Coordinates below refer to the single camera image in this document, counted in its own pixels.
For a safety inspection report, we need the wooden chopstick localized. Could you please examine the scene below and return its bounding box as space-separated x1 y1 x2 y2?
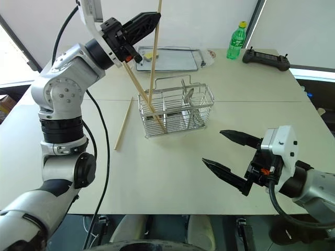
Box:
114 97 134 151
147 0 163 106
120 60 168 134

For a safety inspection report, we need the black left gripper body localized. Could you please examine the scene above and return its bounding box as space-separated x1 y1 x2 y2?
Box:
100 17 143 64

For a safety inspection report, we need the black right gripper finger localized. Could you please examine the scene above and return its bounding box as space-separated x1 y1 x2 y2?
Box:
202 157 254 197
219 129 263 152

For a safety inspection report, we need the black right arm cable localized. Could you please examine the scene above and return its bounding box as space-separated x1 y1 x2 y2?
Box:
268 180 335 231

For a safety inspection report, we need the metal spoon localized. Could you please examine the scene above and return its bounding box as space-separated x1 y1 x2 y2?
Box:
180 79 208 129

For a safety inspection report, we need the small yellow object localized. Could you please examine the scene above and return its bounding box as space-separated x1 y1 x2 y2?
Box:
143 52 160 62

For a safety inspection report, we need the white rounded shape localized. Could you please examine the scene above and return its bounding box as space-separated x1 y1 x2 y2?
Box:
187 214 217 251
109 214 149 244

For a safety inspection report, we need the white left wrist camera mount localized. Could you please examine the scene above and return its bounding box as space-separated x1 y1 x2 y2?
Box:
76 0 123 69

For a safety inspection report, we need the green plastic bottle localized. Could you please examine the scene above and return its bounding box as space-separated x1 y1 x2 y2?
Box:
226 21 248 61

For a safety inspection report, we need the short black left arm cable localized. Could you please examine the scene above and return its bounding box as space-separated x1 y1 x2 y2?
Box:
82 122 98 162

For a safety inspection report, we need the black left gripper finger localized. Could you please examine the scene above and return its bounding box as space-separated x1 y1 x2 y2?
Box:
121 14 161 47
130 12 162 21

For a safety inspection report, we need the flat metal tray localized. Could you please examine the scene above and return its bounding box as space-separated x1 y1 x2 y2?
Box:
135 46 208 72

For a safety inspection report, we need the clear plastic packet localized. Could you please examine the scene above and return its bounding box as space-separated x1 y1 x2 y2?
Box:
200 48 217 68

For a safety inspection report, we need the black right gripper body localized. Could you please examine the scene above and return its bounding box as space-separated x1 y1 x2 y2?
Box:
244 145 285 189

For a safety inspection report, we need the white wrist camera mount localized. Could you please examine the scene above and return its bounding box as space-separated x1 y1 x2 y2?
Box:
76 0 123 69
261 125 298 192

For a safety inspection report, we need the brown cardboard box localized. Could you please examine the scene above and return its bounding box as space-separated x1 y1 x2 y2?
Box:
0 94 17 116

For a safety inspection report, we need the black handheld remote controller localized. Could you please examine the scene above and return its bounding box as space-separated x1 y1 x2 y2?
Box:
241 47 291 72

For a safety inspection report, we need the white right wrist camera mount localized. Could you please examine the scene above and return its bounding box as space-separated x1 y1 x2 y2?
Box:
261 125 298 192

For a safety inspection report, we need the metal wire basket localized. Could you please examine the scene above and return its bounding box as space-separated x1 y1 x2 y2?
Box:
137 74 216 140

